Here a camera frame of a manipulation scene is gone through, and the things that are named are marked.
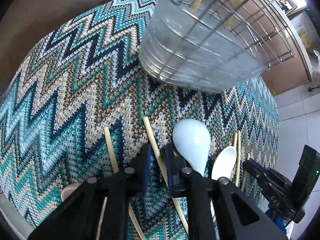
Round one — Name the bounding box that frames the brown kitchen cabinet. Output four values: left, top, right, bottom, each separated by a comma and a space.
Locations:
216, 0, 308, 93

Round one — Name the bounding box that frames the beige spoon lower left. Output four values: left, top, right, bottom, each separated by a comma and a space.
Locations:
61, 183, 81, 202

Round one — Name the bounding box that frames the bamboo chopstick pair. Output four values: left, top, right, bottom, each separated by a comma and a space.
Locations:
235, 131, 241, 187
233, 132, 238, 148

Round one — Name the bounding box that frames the white ceramic spoon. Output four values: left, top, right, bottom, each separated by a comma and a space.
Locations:
209, 145, 238, 223

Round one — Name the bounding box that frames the light blue ceramic spoon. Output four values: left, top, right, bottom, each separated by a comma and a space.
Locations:
172, 119, 211, 176

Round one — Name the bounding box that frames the zigzag woven placemat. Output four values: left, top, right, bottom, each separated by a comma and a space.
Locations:
1, 0, 279, 229

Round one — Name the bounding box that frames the wire utensil holder basket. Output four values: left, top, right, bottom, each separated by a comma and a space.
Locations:
138, 0, 295, 94

